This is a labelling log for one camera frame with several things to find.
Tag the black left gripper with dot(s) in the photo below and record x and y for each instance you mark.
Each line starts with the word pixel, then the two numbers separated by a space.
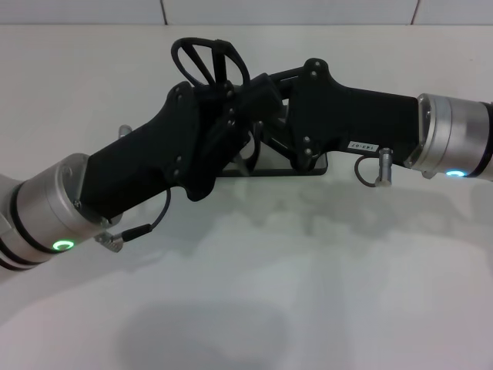
pixel 146 162

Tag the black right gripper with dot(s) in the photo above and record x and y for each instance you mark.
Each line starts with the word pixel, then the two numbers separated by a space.
pixel 346 119

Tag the black glasses case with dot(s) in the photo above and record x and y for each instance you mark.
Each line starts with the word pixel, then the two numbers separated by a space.
pixel 277 170

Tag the black glasses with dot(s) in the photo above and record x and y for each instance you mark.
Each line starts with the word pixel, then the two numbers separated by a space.
pixel 220 61

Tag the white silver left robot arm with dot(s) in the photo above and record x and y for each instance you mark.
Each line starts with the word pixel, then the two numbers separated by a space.
pixel 42 208

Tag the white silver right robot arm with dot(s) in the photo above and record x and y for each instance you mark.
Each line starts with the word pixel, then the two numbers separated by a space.
pixel 454 135

